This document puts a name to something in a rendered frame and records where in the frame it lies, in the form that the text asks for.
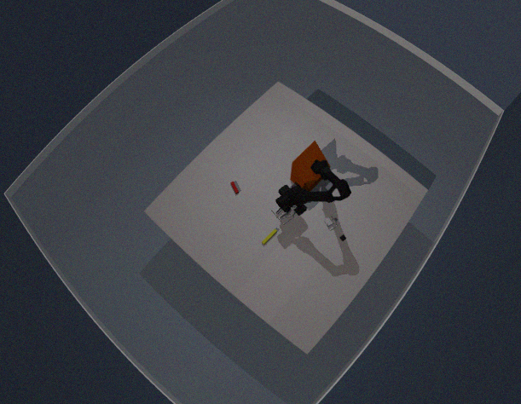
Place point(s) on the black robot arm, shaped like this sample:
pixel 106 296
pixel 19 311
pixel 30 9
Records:
pixel 302 196

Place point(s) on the yellow rectangular bar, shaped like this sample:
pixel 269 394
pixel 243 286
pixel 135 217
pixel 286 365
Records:
pixel 269 236

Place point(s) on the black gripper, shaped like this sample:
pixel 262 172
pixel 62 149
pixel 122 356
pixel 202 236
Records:
pixel 300 208

